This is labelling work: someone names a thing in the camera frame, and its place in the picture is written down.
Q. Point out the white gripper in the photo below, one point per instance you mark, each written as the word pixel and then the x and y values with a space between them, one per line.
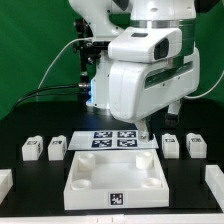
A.
pixel 137 90

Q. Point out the white square tabletop tray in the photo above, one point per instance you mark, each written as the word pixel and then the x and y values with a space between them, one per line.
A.
pixel 116 179

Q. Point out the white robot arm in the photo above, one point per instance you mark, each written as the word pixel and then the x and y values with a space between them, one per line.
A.
pixel 108 19

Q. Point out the white sheet with markers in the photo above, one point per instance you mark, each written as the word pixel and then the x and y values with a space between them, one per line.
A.
pixel 109 139

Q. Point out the white bracket right edge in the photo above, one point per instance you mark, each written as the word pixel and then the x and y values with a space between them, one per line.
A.
pixel 214 178

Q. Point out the white bracket edge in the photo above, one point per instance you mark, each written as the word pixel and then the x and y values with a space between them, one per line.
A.
pixel 6 182
pixel 214 178

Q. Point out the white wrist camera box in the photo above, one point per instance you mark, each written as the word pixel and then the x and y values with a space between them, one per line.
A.
pixel 146 45

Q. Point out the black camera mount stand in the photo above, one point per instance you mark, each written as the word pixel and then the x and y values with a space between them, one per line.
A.
pixel 87 52

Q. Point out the white front table rail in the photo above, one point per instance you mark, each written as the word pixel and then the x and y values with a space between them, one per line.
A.
pixel 121 219

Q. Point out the white bracket left edge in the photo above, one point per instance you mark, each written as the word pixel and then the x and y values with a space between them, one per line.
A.
pixel 6 182

